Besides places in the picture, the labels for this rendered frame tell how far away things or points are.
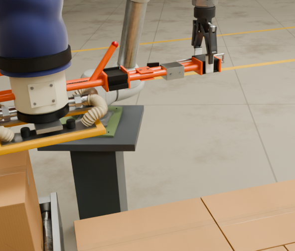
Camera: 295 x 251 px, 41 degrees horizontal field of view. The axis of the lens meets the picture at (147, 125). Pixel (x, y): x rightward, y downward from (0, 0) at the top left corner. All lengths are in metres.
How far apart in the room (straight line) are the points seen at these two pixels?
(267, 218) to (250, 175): 1.31
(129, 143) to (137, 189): 1.01
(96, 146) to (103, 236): 0.48
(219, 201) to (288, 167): 1.46
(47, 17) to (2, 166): 0.60
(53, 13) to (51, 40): 0.07
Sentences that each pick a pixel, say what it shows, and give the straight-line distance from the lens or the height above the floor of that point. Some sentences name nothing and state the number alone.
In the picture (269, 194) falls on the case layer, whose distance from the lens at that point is 1.99.
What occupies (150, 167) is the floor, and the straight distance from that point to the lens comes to 3.19.
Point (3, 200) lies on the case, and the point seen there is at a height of 0.95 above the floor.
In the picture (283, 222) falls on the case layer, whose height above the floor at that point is 0.54.
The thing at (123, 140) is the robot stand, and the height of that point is 0.75.
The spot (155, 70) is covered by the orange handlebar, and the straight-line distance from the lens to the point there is 1.39.
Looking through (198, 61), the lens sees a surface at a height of 1.26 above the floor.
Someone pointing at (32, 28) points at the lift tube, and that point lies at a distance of 1.17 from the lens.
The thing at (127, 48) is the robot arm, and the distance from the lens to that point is 2.06.
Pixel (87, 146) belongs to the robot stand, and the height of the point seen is 0.74.
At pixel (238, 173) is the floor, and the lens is 3.14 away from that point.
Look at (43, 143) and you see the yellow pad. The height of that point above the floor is 1.13.
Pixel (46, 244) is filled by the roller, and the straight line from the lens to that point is 1.75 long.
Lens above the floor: 1.68
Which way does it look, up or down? 26 degrees down
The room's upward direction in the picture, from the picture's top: 3 degrees counter-clockwise
